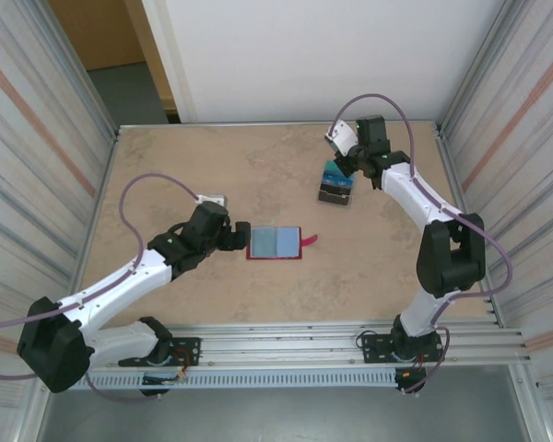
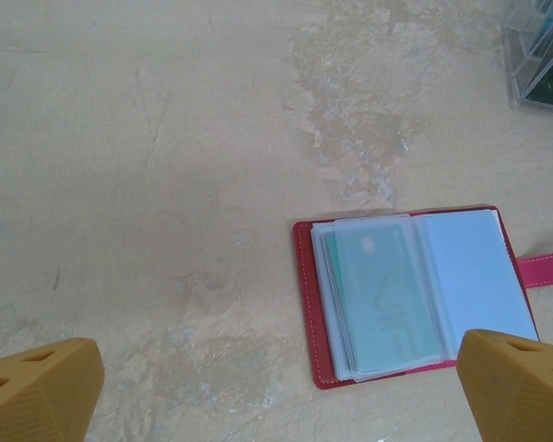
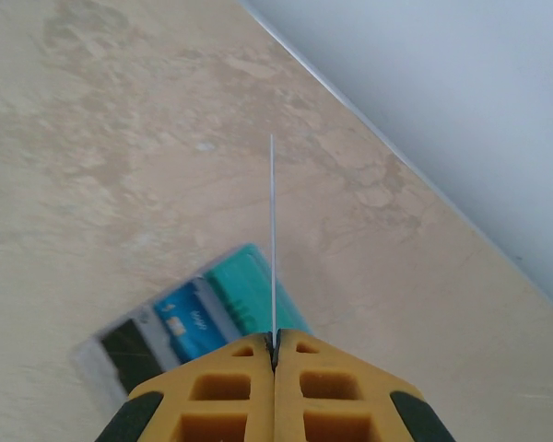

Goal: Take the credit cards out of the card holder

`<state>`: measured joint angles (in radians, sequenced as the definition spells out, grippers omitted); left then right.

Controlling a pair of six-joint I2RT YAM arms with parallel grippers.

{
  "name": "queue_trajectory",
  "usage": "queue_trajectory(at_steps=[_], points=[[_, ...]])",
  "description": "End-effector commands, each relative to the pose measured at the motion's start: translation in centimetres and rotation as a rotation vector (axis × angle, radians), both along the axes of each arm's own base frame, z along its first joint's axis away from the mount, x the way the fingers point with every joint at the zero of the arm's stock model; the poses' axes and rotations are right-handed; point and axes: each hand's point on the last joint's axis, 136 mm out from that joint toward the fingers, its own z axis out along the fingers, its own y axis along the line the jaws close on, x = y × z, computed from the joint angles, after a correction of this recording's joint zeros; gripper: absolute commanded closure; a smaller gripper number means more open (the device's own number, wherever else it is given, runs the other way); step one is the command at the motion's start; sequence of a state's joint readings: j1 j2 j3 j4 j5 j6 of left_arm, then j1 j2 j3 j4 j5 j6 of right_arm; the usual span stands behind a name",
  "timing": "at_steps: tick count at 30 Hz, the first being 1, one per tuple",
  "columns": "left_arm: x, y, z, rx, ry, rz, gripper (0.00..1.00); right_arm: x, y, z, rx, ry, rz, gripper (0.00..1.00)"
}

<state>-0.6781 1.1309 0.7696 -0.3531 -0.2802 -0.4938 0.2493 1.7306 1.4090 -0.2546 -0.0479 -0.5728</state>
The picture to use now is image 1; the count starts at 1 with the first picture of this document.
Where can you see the teal card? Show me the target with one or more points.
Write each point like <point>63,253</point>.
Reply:
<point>330,168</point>

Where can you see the dark blue card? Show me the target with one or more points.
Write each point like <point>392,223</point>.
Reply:
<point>338,185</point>

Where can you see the red card holder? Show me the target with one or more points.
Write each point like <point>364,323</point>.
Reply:
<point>288,241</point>

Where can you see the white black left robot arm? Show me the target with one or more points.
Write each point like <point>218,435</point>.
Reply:
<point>115,287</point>

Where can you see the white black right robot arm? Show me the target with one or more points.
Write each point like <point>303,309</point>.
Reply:
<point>415,193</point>

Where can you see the wooden door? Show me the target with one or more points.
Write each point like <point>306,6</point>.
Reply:
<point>97,27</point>

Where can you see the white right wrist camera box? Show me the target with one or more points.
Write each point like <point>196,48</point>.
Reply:
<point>343,136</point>

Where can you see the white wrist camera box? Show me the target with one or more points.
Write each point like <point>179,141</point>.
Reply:
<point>343,136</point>
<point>212,199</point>

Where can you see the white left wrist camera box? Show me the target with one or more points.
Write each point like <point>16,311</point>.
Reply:
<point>212,199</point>

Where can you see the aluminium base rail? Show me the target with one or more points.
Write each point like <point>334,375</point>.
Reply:
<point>281,343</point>

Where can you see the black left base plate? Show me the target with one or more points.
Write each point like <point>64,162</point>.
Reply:
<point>186,345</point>

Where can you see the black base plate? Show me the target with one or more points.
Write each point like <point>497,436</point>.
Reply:
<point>373,350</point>
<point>186,345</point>

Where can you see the corrugated enclosure panel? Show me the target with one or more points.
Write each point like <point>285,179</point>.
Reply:
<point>27,138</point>
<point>525,138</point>

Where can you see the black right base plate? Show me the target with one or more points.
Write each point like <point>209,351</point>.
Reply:
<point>373,350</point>

